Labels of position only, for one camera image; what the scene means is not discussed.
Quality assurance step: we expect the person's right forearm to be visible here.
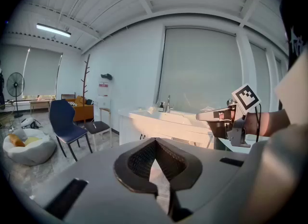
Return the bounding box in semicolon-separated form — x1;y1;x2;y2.
244;109;292;137

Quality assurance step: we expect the large grey window blind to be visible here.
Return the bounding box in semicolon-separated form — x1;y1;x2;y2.
157;26;243;113

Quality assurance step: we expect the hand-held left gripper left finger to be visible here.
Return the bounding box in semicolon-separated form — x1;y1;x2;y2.
31;137;174;224

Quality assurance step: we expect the small wooden table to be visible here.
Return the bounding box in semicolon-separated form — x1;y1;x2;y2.
29;99;51;115

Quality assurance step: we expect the white wash basin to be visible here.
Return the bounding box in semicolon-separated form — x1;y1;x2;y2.
118;108;215;149

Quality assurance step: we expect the orange sofa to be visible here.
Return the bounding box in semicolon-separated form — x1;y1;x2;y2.
64;95;95;123

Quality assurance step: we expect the dark blue chair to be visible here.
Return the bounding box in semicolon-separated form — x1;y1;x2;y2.
49;99;93;162

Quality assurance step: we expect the black standing fan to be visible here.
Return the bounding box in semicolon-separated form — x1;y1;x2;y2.
6;72;26;119

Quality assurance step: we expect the long ceiling light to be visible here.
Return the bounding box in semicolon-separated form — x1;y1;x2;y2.
36;23;72;38

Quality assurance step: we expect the white round floor cushion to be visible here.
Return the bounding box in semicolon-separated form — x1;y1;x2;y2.
2;128;57;166

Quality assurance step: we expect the white sign red label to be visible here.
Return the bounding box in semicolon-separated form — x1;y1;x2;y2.
98;81;112;97

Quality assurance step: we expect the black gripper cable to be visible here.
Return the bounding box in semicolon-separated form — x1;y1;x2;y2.
254;103;262;143

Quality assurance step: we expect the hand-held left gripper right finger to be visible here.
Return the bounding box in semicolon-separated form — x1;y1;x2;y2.
154;137;251;224

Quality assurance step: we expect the brown wooden coat rack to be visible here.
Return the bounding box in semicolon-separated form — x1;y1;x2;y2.
80;53;91;125

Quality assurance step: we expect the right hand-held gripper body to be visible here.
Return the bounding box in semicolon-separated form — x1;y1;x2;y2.
207;83;262;148

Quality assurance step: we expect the chrome faucet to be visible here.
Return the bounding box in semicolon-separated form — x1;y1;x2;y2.
166;94;174;113

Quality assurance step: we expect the person's black printed t-shirt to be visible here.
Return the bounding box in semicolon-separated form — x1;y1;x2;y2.
278;0;308;72

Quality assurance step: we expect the brown seat wooden chair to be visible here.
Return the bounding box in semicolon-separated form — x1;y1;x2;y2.
84;107;113;152

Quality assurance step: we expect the bread-shaped plush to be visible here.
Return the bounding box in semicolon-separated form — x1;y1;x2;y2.
8;133;26;147

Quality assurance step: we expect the white floor appliance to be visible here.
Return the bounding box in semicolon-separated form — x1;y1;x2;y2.
20;117;37;129

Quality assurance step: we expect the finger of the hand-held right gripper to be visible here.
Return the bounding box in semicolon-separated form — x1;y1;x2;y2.
195;107;235;123

